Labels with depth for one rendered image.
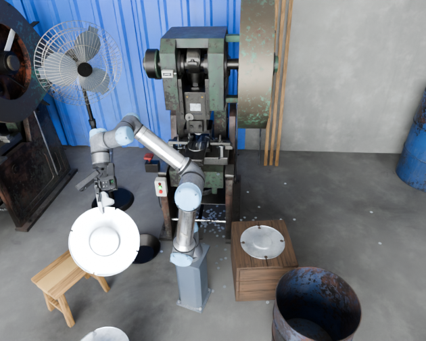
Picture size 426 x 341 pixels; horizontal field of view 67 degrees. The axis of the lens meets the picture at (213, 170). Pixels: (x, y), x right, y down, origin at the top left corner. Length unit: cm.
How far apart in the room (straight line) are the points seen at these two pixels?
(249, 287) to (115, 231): 109
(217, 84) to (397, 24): 199
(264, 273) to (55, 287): 125
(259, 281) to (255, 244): 23
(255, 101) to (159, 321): 149
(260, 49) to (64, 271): 173
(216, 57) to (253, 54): 34
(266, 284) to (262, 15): 158
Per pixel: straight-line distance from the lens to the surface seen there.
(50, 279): 225
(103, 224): 143
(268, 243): 216
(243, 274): 208
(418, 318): 257
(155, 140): 150
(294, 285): 202
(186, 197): 142
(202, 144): 232
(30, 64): 299
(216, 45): 206
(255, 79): 178
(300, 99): 355
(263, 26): 182
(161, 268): 252
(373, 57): 358
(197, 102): 219
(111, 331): 194
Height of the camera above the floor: 194
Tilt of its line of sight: 35 degrees down
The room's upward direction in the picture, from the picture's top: 2 degrees counter-clockwise
